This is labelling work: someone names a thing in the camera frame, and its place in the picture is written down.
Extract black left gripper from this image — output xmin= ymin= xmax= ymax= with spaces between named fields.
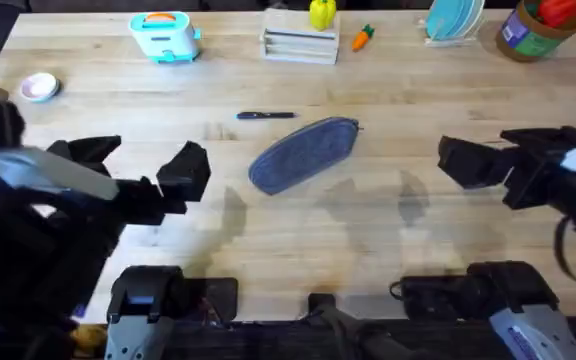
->
xmin=46 ymin=134 xmax=212 ymax=227

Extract black pen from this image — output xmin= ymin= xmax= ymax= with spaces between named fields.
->
xmin=234 ymin=111 xmax=300 ymax=121

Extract orange toy carrot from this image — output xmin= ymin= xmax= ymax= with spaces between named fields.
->
xmin=350 ymin=23 xmax=376 ymax=53

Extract turquoise toy toaster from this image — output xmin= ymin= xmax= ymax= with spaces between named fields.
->
xmin=128 ymin=10 xmax=203 ymax=65

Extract yellow toy pepper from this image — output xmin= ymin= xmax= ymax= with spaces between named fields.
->
xmin=309 ymin=0 xmax=338 ymax=32

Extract blue plates in clear rack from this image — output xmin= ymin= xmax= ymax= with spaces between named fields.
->
xmin=423 ymin=0 xmax=487 ymax=48

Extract small white bowl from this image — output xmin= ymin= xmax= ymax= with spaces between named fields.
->
xmin=19 ymin=72 xmax=61 ymax=104

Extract black rail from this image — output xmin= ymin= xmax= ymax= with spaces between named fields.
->
xmin=70 ymin=292 xmax=576 ymax=360

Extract pale wooden slotted box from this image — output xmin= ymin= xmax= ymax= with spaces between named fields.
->
xmin=260 ymin=7 xmax=342 ymax=66

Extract blue-grey soft zip bag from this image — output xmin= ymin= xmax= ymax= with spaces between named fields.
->
xmin=247 ymin=116 xmax=362 ymax=197

